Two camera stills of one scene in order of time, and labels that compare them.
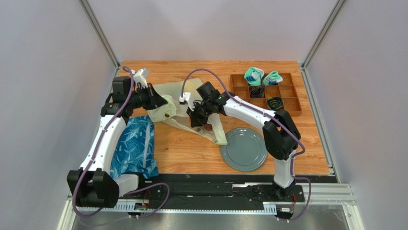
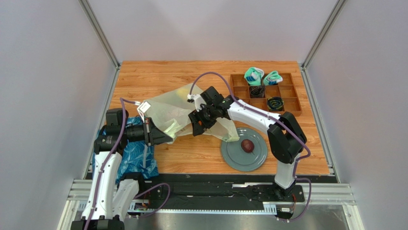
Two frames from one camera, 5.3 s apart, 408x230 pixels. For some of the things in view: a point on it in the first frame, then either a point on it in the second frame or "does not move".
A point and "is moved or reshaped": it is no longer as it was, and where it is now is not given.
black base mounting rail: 193,190 does not move
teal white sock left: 253,76 does not move
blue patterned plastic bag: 134,151 does not move
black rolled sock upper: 257,91 does not move
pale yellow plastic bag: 174,111 is moved or reshaped
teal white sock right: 273,78 does not move
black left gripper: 154,100 → 152,135
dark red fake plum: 208,126 is moved or reshaped
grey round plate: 246,149 does not move
